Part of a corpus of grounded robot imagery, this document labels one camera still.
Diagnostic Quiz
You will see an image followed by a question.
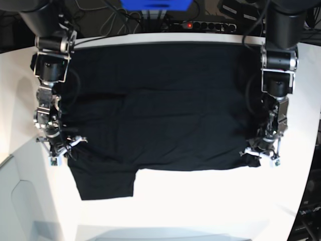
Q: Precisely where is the black T-shirt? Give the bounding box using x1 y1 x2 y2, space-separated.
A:
54 43 263 200

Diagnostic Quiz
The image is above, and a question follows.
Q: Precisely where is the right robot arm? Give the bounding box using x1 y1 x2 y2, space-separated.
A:
19 1 86 166

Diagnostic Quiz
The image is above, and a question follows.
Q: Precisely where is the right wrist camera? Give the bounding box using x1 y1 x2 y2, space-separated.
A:
48 156 62 166

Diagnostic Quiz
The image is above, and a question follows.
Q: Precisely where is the blue box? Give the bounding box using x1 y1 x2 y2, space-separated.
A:
121 0 193 11

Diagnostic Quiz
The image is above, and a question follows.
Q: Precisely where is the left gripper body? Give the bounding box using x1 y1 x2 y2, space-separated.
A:
239 136 282 161

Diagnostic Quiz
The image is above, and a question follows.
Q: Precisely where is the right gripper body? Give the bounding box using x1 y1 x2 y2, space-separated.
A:
36 132 88 158

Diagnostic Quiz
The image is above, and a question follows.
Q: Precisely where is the black power strip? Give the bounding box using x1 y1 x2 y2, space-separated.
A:
165 21 237 34

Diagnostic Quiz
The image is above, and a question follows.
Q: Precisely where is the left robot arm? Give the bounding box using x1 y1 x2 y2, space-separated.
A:
240 1 319 167

